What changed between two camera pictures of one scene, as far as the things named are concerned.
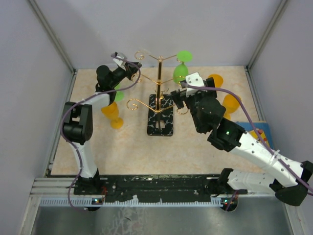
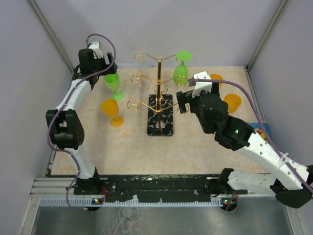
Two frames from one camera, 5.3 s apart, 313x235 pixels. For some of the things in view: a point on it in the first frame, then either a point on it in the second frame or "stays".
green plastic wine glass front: (181, 69) stays
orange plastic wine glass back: (217, 79) stays
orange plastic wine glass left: (112, 111) stays
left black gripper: (131, 69) -> (102, 60)
